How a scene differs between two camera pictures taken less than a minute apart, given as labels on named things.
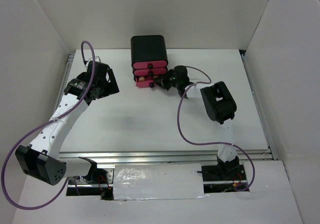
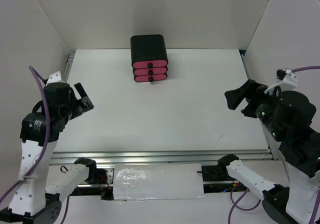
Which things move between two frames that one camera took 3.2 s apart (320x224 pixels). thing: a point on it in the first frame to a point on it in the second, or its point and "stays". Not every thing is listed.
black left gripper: x=111 y=88 to x=85 y=104
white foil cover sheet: x=158 y=181 stays
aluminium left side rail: x=67 y=72 stays
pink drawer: x=149 y=71 stays
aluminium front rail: x=159 y=157 stays
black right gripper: x=164 y=79 to x=232 y=96
